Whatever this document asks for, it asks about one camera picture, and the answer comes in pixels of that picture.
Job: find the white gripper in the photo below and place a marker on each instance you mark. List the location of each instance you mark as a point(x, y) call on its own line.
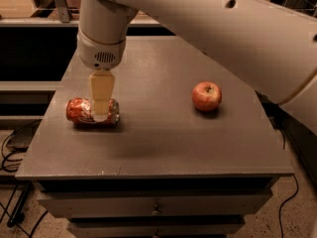
point(100, 55)

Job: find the red coke can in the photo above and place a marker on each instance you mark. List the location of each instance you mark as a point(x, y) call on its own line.
point(78, 111)

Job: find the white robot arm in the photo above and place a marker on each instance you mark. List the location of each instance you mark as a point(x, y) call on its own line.
point(271, 48)

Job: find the black power adapter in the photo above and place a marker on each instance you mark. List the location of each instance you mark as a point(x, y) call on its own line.
point(21, 139)

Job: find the red apple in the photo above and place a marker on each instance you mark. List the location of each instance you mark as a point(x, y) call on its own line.
point(206, 96)

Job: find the grey cabinet with drawers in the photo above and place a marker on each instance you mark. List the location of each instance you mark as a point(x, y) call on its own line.
point(204, 170)

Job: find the round drawer knob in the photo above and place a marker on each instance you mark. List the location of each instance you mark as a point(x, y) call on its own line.
point(156, 211)

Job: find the black metal stand leg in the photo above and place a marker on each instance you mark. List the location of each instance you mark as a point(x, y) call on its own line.
point(17, 215)

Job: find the grey metal shelf rail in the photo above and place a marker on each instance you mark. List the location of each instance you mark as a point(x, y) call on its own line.
point(32, 13)

